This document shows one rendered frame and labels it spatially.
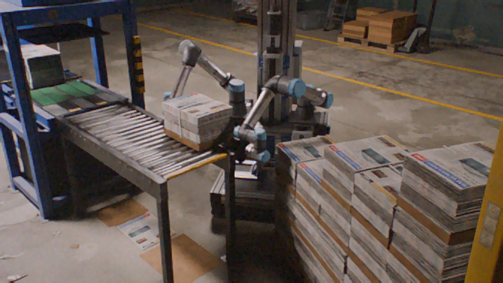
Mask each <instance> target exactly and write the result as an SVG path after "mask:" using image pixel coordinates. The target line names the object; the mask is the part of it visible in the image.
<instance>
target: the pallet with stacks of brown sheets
mask: <svg viewBox="0 0 503 283"><path fill-rule="evenodd" d="M417 18H418V14H417V13H412V12H406V11H400V10H393V11H392V12H390V10H387V9H382V8H375V7H367V8H362V9H358V10H357V20H356V21H351V22H345V23H342V24H343V28H342V34H338V43H344V44H349V45H353V46H360V47H364V48H368V49H375V50H379V51H384V52H391V53H396V52H397V48H398V46H400V45H401V46H405V45H406V42H407V41H408V39H409V38H410V35H411V34H412V33H413V32H414V30H415V29H416V20H417ZM347 38H348V39H351V38H353V39H359V40H362V44H357V43H350V42H347ZM371 42H374V43H382V44H383V45H385V44H387V49H381V48H377V47H373V46H371Z"/></svg>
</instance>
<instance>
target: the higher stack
mask: <svg viewBox="0 0 503 283"><path fill-rule="evenodd" d="M444 147H445V148H444ZM495 149H496V146H495V145H493V144H489V143H487V142H485V141H477V142H470V143H465V144H457V145H453V146H450V147H446V146H445V145H443V146H442V148H434V149H428V150H423V151H419V152H414V153H408V154H405V156H404V158H403V159H404V161H403V172H402V176H403V177H402V179H401V180H402V181H401V185H400V193H399V194H398V195H399V196H400V197H401V198H402V199H403V200H405V201H407V203H408V204H410V205H411V206H412V207H414V208H415V209H417V210H418V211H419V212H421V214H422V215H423V216H426V217H427V218H428V219H429V220H430V221H432V222H433V224H436V225H437V226H438V227H440V228H441V229H442V230H444V231H446V232H447V234H449V237H450V235H453V234H458V233H462V232H465V231H471V230H475V229H476V228H477V224H478V217H479V214H480V210H481V208H482V204H483V200H484V193H485V190H486V187H487V180H488V177H489V172H490V166H491V163H493V156H494V153H495ZM396 210H397V211H395V213H396V214H395V215H394V217H395V219H393V220H394V221H393V223H394V227H392V228H391V229H392V230H393V231H394V235H393V241H392V245H393V246H394V247H395V248H396V249H397V250H398V251H399V253H401V254H402V255H403V256H404V257H405V258H406V259H407V260H408V262H410V263H411V264H412V265H413V266H414V267H416V268H417V269H418V271H420V272H421V273H422V274H423V275H424V276H425V277H426V278H427V279H428V280H429V281H431V282H432V283H461V282H464V281H465V279H466V273H467V269H468V265H469V259H470V255H471V252H472V245H473V242H474V239H471V240H465V242H464V241H463V242H462V243H456V244H453V245H449V246H447V245H446V243H445V242H443V241H441V240H440V239H439V238H438V237H437V236H435V235H434V234H433V233H432V232H430V231H429V230H428V229H426V228H425V227H424V226H423V225H421V223H420V222H418V221H417V220H416V219H413V218H412V217H411V216H410V215H409V214H408V213H407V212H406V211H404V210H403V209H401V208H400V207H399V206H398V207H396ZM387 263H388V264H389V265H388V266H387V268H388V269H387V270H388V271H387V273H386V276H385V280H384V283H420V281H419V280H418V279H417V278H416V277H414V275H413V274H411V272H410V271H409V270H408V269H407V268H406V267H405V266H404V265H403V264H402V263H399V261H398V260H397V259H396V258H395V257H394V256H393V255H392V254H388V262H387Z"/></svg>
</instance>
